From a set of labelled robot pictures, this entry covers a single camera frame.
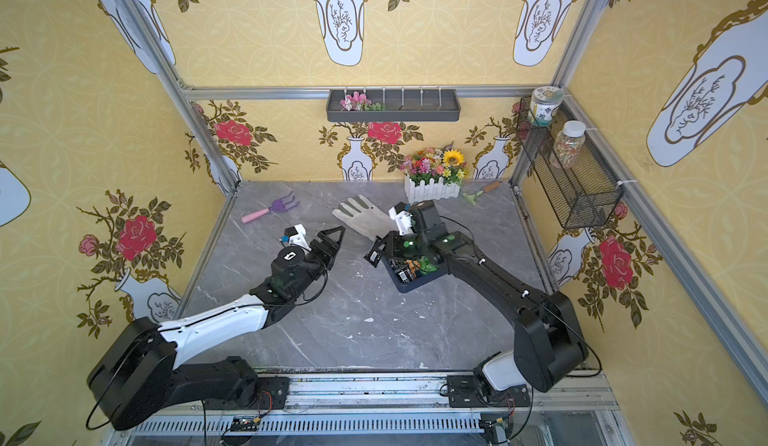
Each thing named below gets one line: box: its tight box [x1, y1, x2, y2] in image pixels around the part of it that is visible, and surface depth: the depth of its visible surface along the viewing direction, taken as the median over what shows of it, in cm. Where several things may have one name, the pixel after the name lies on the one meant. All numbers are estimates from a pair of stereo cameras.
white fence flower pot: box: [399, 141, 469, 204], surface depth 108 cm
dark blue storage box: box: [382, 256, 449, 293], surface depth 94 cm
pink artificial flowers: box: [340, 91, 384, 111], surface depth 89 cm
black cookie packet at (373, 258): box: [363, 250, 382, 268], surface depth 81 cm
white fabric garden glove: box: [332, 194, 397, 241], surface depth 112 cm
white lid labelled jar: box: [528, 85, 565, 127], surface depth 87 cm
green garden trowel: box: [460, 180, 503, 205], surface depth 119 cm
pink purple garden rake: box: [241, 191, 300, 224], surface depth 116 cm
